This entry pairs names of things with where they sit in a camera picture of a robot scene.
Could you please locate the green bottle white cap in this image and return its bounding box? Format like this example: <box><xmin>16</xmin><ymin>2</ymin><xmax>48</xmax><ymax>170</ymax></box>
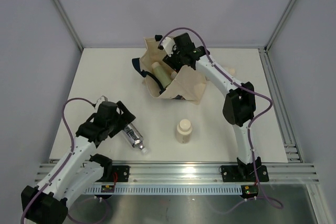
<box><xmin>151</xmin><ymin>62</ymin><xmax>172</xmax><ymax>88</ymax></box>
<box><xmin>170</xmin><ymin>71</ymin><xmax>178</xmax><ymax>80</ymax></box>

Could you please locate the silver metallic bottle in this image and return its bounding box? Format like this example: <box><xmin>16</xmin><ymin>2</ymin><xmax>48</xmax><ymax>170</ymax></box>
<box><xmin>122</xmin><ymin>123</ymin><xmax>148</xmax><ymax>154</ymax></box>

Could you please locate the floral canvas tote bag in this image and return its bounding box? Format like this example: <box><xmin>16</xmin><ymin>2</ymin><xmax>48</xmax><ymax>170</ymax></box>
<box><xmin>132</xmin><ymin>35</ymin><xmax>207</xmax><ymax>104</ymax></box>

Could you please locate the white lotion bottle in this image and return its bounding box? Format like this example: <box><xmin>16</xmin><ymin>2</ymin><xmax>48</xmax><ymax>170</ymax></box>
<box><xmin>224</xmin><ymin>67</ymin><xmax>236</xmax><ymax>77</ymax></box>

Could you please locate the cream bottle white cap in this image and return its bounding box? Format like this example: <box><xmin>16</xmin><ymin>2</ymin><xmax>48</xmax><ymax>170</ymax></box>
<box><xmin>176</xmin><ymin>119</ymin><xmax>193</xmax><ymax>144</ymax></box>

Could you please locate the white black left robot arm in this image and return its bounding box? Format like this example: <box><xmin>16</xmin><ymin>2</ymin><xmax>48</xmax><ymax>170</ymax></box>
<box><xmin>20</xmin><ymin>101</ymin><xmax>136</xmax><ymax>223</ymax></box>

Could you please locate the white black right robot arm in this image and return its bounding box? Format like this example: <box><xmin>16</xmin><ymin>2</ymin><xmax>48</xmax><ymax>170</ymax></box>
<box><xmin>158</xmin><ymin>33</ymin><xmax>262</xmax><ymax>183</ymax></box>

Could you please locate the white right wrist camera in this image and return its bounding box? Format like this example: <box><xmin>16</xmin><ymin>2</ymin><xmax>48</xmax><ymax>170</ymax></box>
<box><xmin>158</xmin><ymin>37</ymin><xmax>175</xmax><ymax>57</ymax></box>

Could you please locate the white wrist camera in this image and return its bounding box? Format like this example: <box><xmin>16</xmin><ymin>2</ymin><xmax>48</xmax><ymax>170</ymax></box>
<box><xmin>158</xmin><ymin>37</ymin><xmax>175</xmax><ymax>57</ymax></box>
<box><xmin>94</xmin><ymin>95</ymin><xmax>108</xmax><ymax>109</ymax></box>

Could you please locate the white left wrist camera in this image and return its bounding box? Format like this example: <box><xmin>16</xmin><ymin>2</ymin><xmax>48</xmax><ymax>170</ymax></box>
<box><xmin>94</xmin><ymin>95</ymin><xmax>108</xmax><ymax>109</ymax></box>

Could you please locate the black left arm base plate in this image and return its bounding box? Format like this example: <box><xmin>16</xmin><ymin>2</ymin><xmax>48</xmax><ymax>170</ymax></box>
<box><xmin>106</xmin><ymin>165</ymin><xmax>130</xmax><ymax>183</ymax></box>

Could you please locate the white slotted cable duct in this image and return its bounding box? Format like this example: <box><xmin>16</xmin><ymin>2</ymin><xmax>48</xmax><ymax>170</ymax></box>
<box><xmin>83</xmin><ymin>184</ymin><xmax>242</xmax><ymax>195</ymax></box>

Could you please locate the right aluminium frame post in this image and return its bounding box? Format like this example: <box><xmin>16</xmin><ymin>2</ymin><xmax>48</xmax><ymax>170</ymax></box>
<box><xmin>264</xmin><ymin>0</ymin><xmax>298</xmax><ymax>52</ymax></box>

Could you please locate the aluminium frame post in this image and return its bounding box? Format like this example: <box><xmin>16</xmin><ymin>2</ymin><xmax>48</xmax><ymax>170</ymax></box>
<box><xmin>264</xmin><ymin>0</ymin><xmax>298</xmax><ymax>52</ymax></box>
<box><xmin>51</xmin><ymin>0</ymin><xmax>84</xmax><ymax>52</ymax></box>

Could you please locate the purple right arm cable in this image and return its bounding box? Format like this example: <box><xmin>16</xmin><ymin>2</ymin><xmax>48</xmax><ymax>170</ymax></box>
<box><xmin>158</xmin><ymin>27</ymin><xmax>284</xmax><ymax>214</ymax></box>

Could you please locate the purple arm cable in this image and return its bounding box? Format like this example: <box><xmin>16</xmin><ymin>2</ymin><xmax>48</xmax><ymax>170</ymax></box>
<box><xmin>20</xmin><ymin>97</ymin><xmax>115</xmax><ymax>224</ymax></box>
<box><xmin>158</xmin><ymin>27</ymin><xmax>284</xmax><ymax>214</ymax></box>

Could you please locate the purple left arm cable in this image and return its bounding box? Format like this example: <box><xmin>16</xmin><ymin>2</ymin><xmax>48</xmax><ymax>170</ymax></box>
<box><xmin>20</xmin><ymin>97</ymin><xmax>115</xmax><ymax>224</ymax></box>

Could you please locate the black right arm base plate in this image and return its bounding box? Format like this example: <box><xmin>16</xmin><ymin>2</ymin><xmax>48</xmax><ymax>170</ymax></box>
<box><xmin>219</xmin><ymin>165</ymin><xmax>270</xmax><ymax>183</ymax></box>

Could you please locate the left aluminium frame post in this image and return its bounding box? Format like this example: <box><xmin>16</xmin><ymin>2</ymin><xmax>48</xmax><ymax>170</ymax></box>
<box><xmin>51</xmin><ymin>0</ymin><xmax>84</xmax><ymax>52</ymax></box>

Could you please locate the aluminium mounting rail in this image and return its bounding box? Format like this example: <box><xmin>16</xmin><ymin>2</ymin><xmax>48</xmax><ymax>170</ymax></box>
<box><xmin>34</xmin><ymin>161</ymin><xmax>320</xmax><ymax>185</ymax></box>

